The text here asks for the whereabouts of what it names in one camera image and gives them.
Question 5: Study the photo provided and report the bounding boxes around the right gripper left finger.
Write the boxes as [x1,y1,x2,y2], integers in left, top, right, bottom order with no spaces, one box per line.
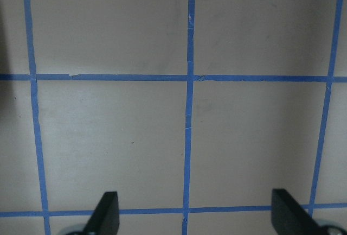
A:
[82,192,120,235]

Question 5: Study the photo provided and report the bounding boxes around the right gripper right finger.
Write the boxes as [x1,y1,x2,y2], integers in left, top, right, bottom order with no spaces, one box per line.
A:
[271,189,329,235]

